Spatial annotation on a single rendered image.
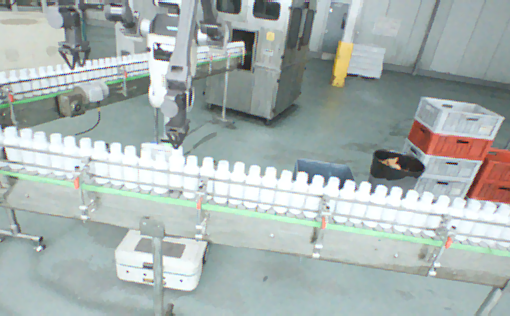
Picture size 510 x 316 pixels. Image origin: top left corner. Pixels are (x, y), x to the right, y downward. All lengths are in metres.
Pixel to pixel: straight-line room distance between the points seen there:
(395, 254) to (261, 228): 0.54
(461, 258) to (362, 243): 0.39
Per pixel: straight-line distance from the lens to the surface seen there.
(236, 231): 1.28
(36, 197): 1.55
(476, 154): 3.57
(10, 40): 5.01
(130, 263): 2.15
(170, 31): 1.78
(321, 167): 1.85
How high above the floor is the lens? 1.71
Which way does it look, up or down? 27 degrees down
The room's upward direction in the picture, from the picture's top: 9 degrees clockwise
